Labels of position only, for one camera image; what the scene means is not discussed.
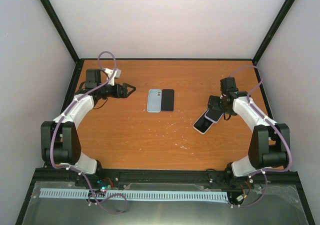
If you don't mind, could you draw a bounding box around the light blue cable duct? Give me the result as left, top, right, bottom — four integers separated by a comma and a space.
38, 188, 228, 203

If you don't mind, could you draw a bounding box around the purple phone black screen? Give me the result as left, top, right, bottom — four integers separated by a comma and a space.
161, 89, 175, 112

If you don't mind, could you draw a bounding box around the black enclosure frame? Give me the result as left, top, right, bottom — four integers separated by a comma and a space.
16, 0, 315, 225

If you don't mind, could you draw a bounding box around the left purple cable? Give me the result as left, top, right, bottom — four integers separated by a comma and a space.
50, 50, 129, 214

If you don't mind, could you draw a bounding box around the light blue phone case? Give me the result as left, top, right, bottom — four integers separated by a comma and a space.
146, 89, 162, 113

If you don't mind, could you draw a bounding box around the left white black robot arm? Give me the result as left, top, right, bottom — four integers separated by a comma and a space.
40, 68, 136, 187

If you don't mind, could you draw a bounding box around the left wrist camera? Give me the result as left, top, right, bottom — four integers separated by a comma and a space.
102, 68, 122, 86

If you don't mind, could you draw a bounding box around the phone in white case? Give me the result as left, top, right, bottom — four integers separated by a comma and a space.
192, 112, 214, 135

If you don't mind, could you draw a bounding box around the black mounting rail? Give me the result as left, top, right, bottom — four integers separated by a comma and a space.
32, 167, 300, 192

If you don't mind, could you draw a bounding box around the phone in lilac case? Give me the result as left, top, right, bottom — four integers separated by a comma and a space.
204, 109, 223, 123

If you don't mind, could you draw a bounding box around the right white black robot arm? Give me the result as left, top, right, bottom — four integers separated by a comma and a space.
207, 76, 293, 188

